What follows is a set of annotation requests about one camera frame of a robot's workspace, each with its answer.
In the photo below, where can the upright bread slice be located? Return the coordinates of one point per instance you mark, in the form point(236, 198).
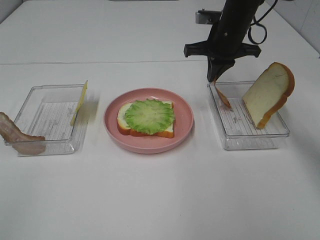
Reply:
point(269, 93)

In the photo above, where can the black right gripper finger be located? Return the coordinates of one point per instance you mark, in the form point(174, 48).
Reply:
point(213, 67)
point(222, 65)

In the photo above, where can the dark brown bacon strip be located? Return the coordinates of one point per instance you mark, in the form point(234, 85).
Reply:
point(222, 97)

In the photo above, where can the clear left plastic tray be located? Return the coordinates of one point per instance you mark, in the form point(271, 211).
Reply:
point(47, 111)

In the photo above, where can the yellow cheese slice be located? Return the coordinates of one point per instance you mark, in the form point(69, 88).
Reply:
point(79, 103)

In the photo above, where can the white bread slice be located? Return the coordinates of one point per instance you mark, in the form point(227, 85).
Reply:
point(125, 130)

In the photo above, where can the green lettuce leaf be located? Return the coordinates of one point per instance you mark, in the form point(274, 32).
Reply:
point(149, 116)

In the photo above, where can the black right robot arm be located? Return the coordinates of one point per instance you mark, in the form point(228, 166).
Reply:
point(238, 7)

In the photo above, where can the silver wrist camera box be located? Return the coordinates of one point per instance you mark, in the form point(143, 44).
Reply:
point(207, 17)

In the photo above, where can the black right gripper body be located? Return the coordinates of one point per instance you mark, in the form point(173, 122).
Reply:
point(225, 40)

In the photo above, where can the clear right plastic tray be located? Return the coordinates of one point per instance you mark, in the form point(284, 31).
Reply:
point(235, 127)

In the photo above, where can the pink round plate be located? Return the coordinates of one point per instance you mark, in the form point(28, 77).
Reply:
point(150, 144)

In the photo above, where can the pale pink bacon strip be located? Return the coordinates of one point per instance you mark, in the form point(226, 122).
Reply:
point(23, 143)

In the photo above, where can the clear plastic tray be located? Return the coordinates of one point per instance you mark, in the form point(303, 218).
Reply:
point(235, 127)
point(47, 111)

